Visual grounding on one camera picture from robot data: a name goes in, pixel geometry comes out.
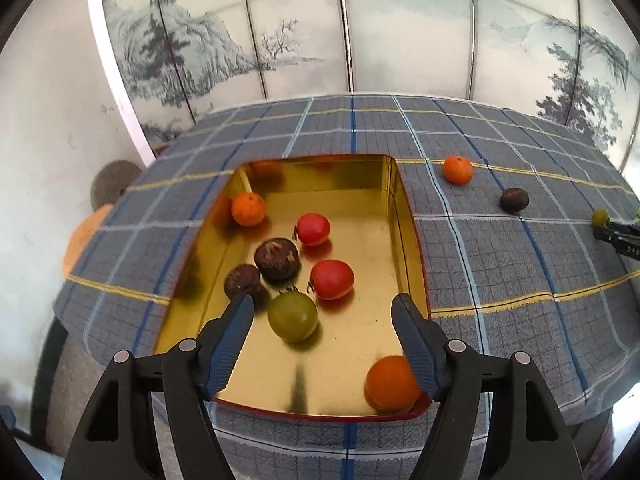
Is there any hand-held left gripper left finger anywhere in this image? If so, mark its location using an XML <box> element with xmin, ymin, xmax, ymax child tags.
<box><xmin>60</xmin><ymin>292</ymin><xmax>256</xmax><ymax>480</ymax></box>

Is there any small orange tangerine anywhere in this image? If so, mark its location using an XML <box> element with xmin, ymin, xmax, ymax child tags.
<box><xmin>231</xmin><ymin>192</ymin><xmax>267</xmax><ymax>227</ymax></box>
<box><xmin>443</xmin><ymin>155</ymin><xmax>474</xmax><ymax>186</ymax></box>

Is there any blue plaid tablecloth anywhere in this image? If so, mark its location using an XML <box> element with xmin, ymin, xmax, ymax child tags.
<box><xmin>52</xmin><ymin>94</ymin><xmax>640</xmax><ymax>480</ymax></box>

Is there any red round fruit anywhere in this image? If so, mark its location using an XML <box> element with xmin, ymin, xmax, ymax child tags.
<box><xmin>294</xmin><ymin>213</ymin><xmax>331</xmax><ymax>247</ymax></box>
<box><xmin>307</xmin><ymin>259</ymin><xmax>356</xmax><ymax>301</ymax></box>

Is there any large orange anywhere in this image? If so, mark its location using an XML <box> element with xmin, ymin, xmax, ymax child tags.
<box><xmin>365</xmin><ymin>355</ymin><xmax>423</xmax><ymax>412</ymax></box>

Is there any gold metal tin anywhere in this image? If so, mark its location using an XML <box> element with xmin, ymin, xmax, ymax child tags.
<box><xmin>152</xmin><ymin>154</ymin><xmax>433</xmax><ymax>421</ymax></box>

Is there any orange round cushion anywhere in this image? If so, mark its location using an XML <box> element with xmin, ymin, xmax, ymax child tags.
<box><xmin>61</xmin><ymin>203</ymin><xmax>115</xmax><ymax>276</ymax></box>

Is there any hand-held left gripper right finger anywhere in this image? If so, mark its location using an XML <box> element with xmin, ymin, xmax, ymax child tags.
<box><xmin>390</xmin><ymin>292</ymin><xmax>583</xmax><ymax>480</ymax></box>

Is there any painted landscape folding screen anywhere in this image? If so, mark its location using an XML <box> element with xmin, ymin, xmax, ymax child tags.
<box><xmin>100</xmin><ymin>0</ymin><xmax>640</xmax><ymax>171</ymax></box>

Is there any dark brown passion fruit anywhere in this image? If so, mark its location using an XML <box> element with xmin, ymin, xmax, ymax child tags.
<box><xmin>254</xmin><ymin>239</ymin><xmax>302</xmax><ymax>283</ymax></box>
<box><xmin>500</xmin><ymin>187</ymin><xmax>530</xmax><ymax>214</ymax></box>
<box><xmin>223</xmin><ymin>263</ymin><xmax>268</xmax><ymax>311</ymax></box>

